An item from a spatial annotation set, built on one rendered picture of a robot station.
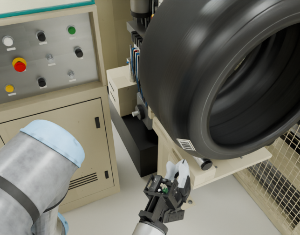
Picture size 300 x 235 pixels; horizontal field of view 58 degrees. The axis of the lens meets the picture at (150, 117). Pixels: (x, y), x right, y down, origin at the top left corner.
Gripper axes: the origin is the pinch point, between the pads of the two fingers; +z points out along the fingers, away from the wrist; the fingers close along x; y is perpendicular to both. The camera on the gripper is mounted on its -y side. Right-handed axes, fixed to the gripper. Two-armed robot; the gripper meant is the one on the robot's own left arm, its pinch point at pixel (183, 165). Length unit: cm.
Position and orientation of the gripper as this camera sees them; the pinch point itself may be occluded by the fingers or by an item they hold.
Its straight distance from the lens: 78.3
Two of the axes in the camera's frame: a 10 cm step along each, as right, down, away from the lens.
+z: 4.1, -7.1, 5.7
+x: -8.3, -0.4, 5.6
